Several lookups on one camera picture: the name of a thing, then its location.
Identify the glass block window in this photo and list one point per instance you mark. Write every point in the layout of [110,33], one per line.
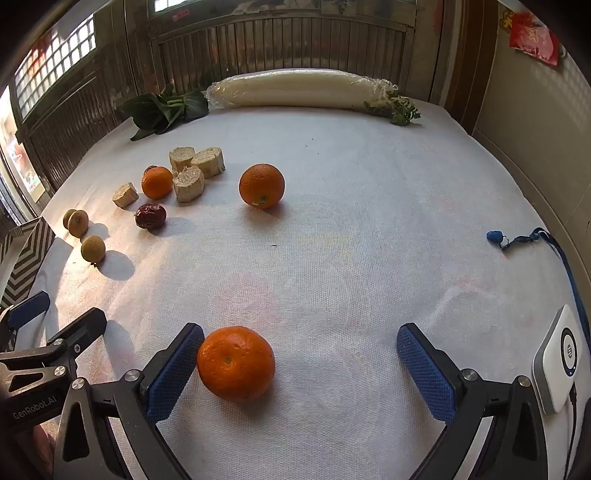
[55,60]

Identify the medium orange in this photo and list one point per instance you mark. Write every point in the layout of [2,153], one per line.
[235,364]

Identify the white grey electronic device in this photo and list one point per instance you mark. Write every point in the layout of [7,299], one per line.
[554,360]

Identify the white tablecloth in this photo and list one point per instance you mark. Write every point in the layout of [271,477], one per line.
[346,254]

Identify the red wall decoration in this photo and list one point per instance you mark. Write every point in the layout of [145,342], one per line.
[533,37]

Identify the large orange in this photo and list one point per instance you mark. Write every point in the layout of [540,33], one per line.
[261,184]

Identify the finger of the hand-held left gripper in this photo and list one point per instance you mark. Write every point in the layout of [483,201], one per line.
[78,330]
[30,305]

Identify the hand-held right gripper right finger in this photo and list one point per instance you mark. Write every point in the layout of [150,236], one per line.
[422,369]

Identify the plastic-wrapped white radish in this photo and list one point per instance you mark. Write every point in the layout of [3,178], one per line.
[286,90]

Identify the black white chevron box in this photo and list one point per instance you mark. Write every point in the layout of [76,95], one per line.
[27,258]

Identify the metal slatted gate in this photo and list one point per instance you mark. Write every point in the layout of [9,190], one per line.
[277,46]

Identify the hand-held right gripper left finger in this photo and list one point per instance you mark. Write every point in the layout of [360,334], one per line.
[173,378]

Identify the green bok choy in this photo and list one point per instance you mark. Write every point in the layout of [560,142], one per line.
[157,108]

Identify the brown longan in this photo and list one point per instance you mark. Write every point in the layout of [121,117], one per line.
[67,218]
[78,224]
[93,248]

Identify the small orange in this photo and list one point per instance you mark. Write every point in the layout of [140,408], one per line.
[157,183]

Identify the red date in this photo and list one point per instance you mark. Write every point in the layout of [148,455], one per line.
[150,216]
[148,170]

